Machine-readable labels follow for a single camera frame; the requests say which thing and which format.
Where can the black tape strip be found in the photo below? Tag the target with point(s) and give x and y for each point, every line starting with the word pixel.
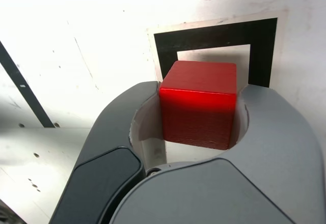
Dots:
pixel 25 86

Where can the black tape square outline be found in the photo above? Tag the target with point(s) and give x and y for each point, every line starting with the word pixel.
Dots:
pixel 216 34

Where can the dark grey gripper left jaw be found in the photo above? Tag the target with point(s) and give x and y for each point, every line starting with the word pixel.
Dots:
pixel 107 137

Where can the red cube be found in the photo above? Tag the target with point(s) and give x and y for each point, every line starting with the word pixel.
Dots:
pixel 198 107

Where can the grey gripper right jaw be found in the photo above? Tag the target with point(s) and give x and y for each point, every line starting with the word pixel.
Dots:
pixel 216 196

